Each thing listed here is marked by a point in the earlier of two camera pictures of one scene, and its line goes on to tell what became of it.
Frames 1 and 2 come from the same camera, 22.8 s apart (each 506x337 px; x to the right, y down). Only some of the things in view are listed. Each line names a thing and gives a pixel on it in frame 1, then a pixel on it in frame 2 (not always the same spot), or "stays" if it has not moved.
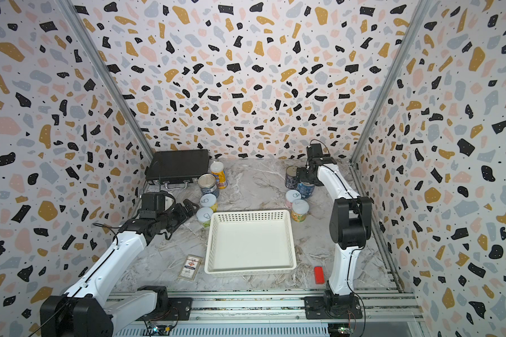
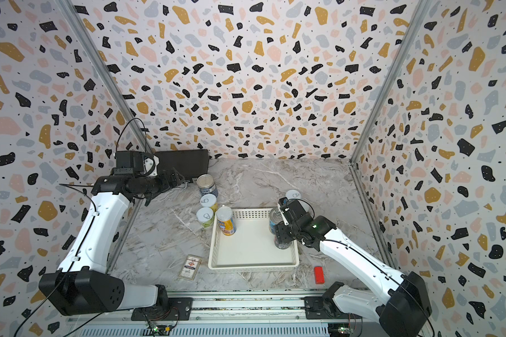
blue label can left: (208, 184) stays
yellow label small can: (209, 200) stays
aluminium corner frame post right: (419, 14) stays
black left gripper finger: (173, 229) → (156, 196)
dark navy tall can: (291, 177) → (282, 245)
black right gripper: (301, 175) → (280, 231)
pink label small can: (291, 196) stays
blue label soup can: (306, 189) → (275, 216)
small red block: (319, 275) stays
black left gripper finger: (191, 207) → (176, 177)
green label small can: (204, 215) stays
